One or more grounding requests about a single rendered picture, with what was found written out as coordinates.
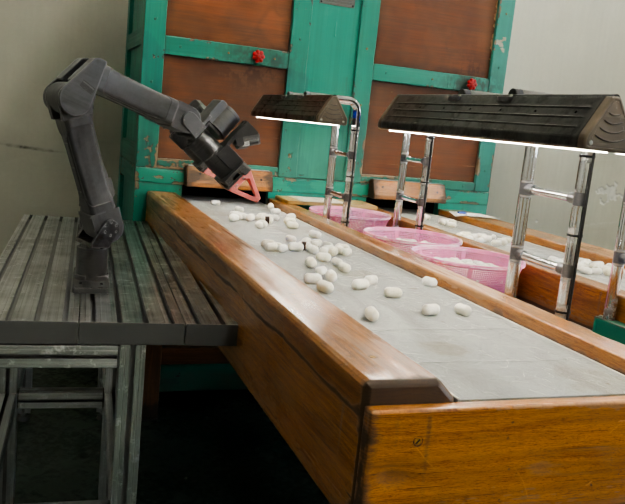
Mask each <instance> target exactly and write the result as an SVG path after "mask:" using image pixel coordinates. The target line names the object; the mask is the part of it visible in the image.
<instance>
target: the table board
mask: <svg viewBox="0 0 625 504"><path fill-rule="evenodd" d="M353 504H625V396H601V397H575V398H550V399H525V400H500V401H474V402H449V403H424V404H398V405H373V406H365V409H364V418H363V426H362V435H361V443H360V452H359V460H358V469H357V477H356V486H355V494H354V503H353Z"/></svg>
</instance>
